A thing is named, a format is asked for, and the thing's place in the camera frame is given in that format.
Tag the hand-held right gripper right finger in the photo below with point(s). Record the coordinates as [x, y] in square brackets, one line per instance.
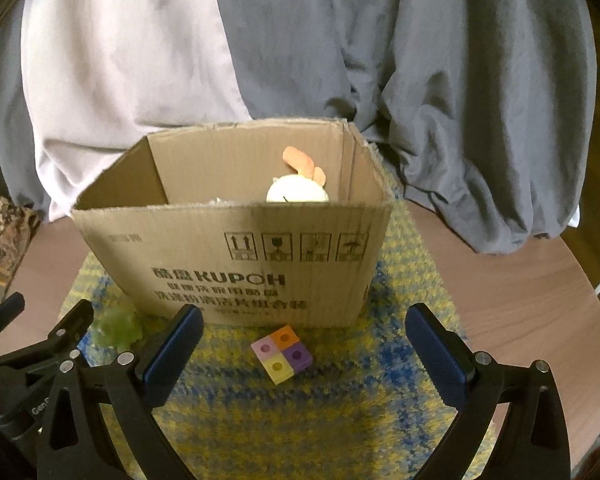
[435, 350]

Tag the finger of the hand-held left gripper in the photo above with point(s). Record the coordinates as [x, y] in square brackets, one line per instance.
[5, 310]
[72, 330]

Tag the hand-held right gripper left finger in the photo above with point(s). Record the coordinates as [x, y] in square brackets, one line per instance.
[175, 350]

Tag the cardboard box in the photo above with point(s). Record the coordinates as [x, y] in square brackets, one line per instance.
[230, 265]

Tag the four-colour toy block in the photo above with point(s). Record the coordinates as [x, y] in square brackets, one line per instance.
[282, 355]

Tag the yellow plush duck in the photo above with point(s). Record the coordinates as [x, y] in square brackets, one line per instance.
[295, 190]

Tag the green toy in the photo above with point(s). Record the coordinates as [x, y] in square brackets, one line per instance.
[117, 329]

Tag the brown patterned cloth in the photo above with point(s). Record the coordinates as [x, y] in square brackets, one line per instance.
[2, 245]

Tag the yellow blue woven mat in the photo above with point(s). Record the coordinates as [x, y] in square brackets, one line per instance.
[330, 410]

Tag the white cloth corner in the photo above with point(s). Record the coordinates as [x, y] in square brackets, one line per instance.
[575, 216]

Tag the grey blanket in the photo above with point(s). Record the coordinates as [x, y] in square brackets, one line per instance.
[455, 85]

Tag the pale pink bed sheet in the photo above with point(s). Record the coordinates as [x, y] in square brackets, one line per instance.
[130, 60]

